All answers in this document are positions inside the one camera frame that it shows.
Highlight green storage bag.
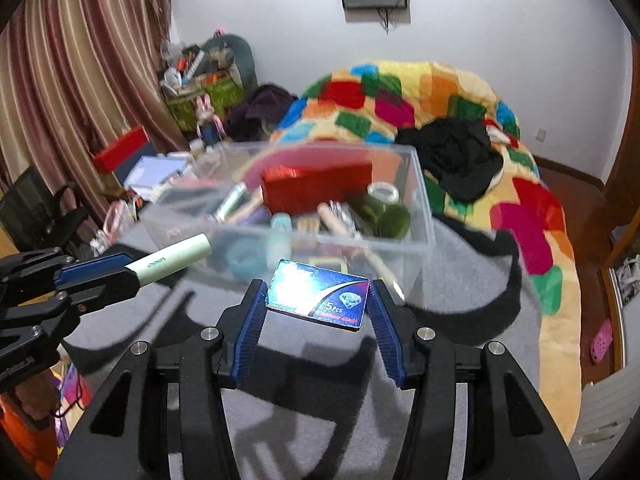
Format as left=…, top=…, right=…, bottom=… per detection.
left=162, top=72, right=242, bottom=132

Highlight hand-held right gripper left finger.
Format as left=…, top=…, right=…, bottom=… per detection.
left=52, top=280, right=268, bottom=480

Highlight pink rabbit toy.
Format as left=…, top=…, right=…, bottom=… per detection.
left=192, top=95, right=221, bottom=137

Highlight dark purple cloth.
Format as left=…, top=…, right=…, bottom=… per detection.
left=225, top=85, right=299, bottom=143

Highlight light green tube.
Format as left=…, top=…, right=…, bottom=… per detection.
left=125, top=234, right=212, bottom=286

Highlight striped curtain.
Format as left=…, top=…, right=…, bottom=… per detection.
left=0, top=0, right=201, bottom=241

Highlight grey neck pillow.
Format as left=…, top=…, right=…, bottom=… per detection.
left=202, top=34, right=259, bottom=96

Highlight black office chair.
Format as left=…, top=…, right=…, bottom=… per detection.
left=0, top=165, right=92, bottom=261

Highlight light blue book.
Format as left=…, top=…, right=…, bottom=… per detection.
left=122, top=155, right=194, bottom=192

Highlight colourful patchwork blanket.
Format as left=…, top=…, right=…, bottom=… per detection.
left=270, top=60, right=583, bottom=442

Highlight blue card packet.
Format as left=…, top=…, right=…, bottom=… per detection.
left=265, top=259, right=371, bottom=332

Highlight pink slipper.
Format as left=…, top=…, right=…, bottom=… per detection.
left=590, top=319, right=614, bottom=365

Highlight white shoes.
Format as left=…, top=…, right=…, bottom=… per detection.
left=617, top=255, right=640, bottom=302

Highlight silver cosmetic pen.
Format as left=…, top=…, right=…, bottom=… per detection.
left=214, top=182, right=249, bottom=224

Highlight red foil packet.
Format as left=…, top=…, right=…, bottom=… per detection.
left=260, top=162, right=373, bottom=216

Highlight black cloth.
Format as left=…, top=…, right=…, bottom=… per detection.
left=395, top=119, right=504, bottom=204

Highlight clear plastic box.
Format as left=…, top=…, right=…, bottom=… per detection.
left=142, top=142, right=435, bottom=306

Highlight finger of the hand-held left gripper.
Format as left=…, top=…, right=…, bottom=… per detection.
left=0, top=249, right=135, bottom=292
left=0, top=270, right=142, bottom=357

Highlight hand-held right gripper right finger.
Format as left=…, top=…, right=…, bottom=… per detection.
left=369, top=279, right=581, bottom=480

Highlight pink transparent bag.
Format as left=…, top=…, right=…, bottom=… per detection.
left=102, top=200, right=132, bottom=242

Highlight red box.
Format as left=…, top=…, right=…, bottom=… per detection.
left=92, top=127, right=151, bottom=174

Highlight white ring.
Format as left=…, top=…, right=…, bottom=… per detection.
left=367, top=182, right=401, bottom=206

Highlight person's left hand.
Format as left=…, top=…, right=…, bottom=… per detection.
left=12, top=370, right=58, bottom=423

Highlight dark green bottle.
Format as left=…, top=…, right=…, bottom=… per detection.
left=350, top=195, right=412, bottom=242

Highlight teal plastic bottle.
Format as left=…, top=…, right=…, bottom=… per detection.
left=223, top=212, right=296, bottom=282

